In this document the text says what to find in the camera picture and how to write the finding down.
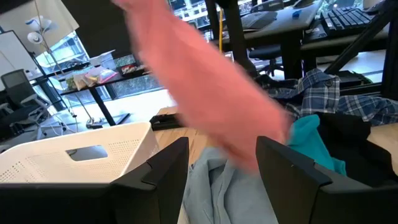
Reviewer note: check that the salmon pink garment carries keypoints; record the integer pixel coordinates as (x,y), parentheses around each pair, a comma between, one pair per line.
(202,77)

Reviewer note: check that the desk with black legs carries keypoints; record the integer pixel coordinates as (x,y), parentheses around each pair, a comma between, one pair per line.
(342,40)

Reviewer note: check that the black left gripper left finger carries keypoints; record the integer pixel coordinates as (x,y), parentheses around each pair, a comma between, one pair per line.
(149,199)

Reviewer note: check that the black side table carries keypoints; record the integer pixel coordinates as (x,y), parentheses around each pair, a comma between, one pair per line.
(101,105)

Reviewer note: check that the small blue item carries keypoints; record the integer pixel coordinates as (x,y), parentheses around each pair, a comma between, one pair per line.
(297,13)

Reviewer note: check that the black keyboard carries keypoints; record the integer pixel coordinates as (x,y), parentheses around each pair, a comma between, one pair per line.
(348,17)

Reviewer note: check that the clear bag with green contents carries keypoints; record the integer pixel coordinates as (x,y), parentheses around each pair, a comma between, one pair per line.
(74,82)

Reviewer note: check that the white floor lamp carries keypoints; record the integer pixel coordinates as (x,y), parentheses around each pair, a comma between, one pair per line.
(35,38)

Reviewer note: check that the black aluminium rig frame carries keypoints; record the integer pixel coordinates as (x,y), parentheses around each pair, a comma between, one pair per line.
(164,121)

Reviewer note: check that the grey top desk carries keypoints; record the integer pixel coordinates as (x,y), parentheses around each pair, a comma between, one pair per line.
(280,25)

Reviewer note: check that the blue plaid shirt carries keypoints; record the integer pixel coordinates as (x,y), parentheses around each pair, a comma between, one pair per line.
(317,93)

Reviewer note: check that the black snack tray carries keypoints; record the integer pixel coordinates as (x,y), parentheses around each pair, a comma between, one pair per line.
(130,69)

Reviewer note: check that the black office chair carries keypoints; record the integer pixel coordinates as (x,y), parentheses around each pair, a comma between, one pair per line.
(267,51)

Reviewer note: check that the teal garment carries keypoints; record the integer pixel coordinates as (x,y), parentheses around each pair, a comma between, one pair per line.
(308,140)

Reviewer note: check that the black garment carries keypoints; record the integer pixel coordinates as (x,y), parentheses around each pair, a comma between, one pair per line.
(348,140)

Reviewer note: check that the white box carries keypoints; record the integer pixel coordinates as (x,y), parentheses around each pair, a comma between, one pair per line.
(102,59)

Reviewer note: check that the light blue shirt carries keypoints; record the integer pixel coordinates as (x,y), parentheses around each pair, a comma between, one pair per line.
(217,193)

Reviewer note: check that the grey laptop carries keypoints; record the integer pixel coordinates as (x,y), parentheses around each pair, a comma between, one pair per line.
(258,20)

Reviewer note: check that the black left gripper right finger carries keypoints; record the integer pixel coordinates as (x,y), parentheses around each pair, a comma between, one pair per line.
(292,193)

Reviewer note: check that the white framed office chair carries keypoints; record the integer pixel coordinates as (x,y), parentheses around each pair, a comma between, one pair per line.
(15,81)

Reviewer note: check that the pink plastic bag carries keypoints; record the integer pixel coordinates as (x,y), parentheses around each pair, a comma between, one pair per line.
(105,75)

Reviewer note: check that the white perforated laundry basket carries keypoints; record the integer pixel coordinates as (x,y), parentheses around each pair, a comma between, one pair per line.
(46,168)

